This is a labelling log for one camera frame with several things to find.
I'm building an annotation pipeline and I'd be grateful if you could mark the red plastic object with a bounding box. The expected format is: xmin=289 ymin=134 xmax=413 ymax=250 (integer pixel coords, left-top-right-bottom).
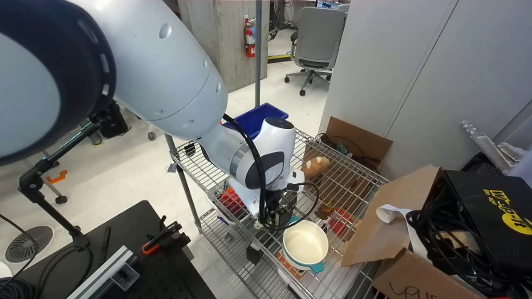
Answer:
xmin=219 ymin=187 xmax=246 ymax=219

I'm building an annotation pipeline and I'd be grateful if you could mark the round floor grille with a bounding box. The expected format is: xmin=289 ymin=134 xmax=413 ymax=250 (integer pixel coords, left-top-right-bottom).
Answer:
xmin=4 ymin=225 xmax=54 ymax=264

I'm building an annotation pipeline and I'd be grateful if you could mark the brown bread loaf toy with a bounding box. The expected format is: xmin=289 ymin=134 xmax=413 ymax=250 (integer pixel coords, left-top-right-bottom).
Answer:
xmin=301 ymin=156 xmax=330 ymax=179

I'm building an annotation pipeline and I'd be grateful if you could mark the grey office chair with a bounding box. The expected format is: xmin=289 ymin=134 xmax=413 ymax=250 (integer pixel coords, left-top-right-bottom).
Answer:
xmin=284 ymin=6 xmax=346 ymax=97

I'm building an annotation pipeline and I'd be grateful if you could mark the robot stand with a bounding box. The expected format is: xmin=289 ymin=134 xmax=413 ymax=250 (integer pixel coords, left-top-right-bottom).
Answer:
xmin=16 ymin=200 xmax=217 ymax=299

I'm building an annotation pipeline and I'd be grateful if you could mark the aluminium profile bar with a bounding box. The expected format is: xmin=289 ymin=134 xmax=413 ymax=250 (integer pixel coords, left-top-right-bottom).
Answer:
xmin=66 ymin=245 xmax=140 ymax=299

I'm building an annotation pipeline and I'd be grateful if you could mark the black bag with yellow print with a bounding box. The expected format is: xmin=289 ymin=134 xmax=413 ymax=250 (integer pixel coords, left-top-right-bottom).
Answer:
xmin=432 ymin=168 xmax=532 ymax=274

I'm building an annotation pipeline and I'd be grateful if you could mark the brown toy figure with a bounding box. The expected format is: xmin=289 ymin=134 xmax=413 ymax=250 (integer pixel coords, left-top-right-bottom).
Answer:
xmin=314 ymin=199 xmax=335 ymax=221

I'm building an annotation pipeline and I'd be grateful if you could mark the red fire extinguisher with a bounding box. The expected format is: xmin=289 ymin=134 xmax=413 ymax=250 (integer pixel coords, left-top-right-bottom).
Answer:
xmin=244 ymin=15 xmax=256 ymax=58

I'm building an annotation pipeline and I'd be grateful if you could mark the white bowl with teal handles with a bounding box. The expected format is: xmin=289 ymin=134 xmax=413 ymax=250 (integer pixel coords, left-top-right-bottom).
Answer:
xmin=282 ymin=219 xmax=330 ymax=274

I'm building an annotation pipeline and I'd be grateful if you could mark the wire shelf cart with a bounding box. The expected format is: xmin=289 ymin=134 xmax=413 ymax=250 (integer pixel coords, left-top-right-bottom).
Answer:
xmin=164 ymin=127 xmax=391 ymax=299

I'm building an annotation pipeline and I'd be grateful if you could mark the black cable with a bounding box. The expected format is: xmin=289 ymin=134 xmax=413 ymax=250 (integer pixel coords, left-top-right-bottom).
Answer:
xmin=0 ymin=213 xmax=94 ymax=299

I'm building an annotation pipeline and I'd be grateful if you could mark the heap of black cables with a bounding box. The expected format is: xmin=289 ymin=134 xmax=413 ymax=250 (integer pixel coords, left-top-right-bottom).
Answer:
xmin=405 ymin=174 xmax=532 ymax=297

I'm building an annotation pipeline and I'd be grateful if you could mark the large cardboard box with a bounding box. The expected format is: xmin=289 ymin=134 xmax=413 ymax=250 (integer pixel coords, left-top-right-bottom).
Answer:
xmin=341 ymin=165 xmax=532 ymax=299

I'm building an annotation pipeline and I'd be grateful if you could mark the blue plastic bin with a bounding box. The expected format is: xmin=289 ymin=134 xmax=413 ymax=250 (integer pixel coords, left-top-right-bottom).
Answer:
xmin=222 ymin=103 xmax=289 ymax=140

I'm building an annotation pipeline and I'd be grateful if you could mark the black and orange clamp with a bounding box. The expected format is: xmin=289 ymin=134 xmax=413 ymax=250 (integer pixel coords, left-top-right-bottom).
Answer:
xmin=141 ymin=216 xmax=192 ymax=255

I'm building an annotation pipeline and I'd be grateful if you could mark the white paper strip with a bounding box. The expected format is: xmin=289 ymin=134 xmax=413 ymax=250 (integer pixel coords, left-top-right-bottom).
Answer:
xmin=376 ymin=204 xmax=433 ymax=262

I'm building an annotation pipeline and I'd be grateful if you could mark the red toy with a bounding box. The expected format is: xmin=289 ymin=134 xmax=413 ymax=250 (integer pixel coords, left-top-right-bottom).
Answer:
xmin=328 ymin=208 xmax=354 ymax=238

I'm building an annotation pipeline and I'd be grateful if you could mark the open cardboard box with items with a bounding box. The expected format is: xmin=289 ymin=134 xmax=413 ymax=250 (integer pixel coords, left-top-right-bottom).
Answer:
xmin=303 ymin=117 xmax=393 ymax=216

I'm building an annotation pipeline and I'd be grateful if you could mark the grey metal pole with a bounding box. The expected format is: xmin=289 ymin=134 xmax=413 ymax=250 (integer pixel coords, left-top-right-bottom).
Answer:
xmin=254 ymin=0 xmax=263 ymax=107

